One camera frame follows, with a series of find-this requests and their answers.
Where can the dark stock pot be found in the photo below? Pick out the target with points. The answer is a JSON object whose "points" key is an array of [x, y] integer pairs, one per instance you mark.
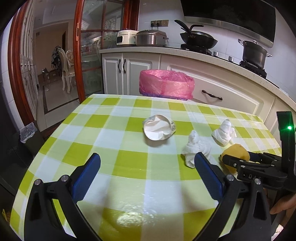
{"points": [[253, 53]]}

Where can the yellow sponge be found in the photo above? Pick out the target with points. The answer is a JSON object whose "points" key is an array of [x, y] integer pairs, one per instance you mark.
{"points": [[236, 150]]}

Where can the black wok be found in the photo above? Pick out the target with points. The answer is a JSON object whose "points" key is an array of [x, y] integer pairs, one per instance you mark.
{"points": [[196, 38]]}

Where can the white tissue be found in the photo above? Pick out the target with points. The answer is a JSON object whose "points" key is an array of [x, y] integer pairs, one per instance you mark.
{"points": [[195, 144], [225, 133]]}

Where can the red wooden door frame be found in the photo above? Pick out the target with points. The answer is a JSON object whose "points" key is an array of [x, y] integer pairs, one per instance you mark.
{"points": [[130, 11]]}

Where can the pink-lined trash bin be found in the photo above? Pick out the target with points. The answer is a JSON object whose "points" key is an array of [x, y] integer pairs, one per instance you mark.
{"points": [[166, 84]]}

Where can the white dining chair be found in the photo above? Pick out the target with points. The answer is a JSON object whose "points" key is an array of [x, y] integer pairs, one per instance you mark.
{"points": [[67, 71]]}

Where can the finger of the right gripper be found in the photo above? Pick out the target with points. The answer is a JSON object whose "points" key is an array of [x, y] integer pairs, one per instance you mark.
{"points": [[233, 163], [265, 158]]}

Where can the white kitchen cabinets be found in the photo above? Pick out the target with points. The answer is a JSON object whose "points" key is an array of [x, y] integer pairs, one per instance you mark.
{"points": [[217, 81]]}

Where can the white rice cooker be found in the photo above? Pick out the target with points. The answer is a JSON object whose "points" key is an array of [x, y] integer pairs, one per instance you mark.
{"points": [[126, 38]]}

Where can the green checked tablecloth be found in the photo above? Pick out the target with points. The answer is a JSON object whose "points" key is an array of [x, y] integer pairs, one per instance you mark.
{"points": [[143, 190]]}

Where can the gas stove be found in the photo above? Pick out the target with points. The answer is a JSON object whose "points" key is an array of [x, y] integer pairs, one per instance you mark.
{"points": [[230, 49]]}

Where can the black range hood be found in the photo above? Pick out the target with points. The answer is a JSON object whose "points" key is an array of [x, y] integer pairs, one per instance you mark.
{"points": [[254, 19]]}

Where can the white paper cup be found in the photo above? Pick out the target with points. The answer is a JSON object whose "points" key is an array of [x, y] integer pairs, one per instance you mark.
{"points": [[158, 127]]}

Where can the person's right hand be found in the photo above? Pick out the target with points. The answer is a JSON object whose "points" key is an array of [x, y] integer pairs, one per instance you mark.
{"points": [[286, 204]]}

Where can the silver rice cooker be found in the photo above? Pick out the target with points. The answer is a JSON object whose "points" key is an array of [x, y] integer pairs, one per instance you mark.
{"points": [[151, 38]]}

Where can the wall power outlet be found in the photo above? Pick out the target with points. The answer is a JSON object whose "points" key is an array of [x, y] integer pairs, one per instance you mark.
{"points": [[159, 23]]}

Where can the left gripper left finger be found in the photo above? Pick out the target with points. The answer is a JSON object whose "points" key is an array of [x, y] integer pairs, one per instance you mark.
{"points": [[83, 176]]}

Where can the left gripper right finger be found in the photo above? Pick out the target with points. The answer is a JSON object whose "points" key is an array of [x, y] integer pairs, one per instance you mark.
{"points": [[213, 182]]}

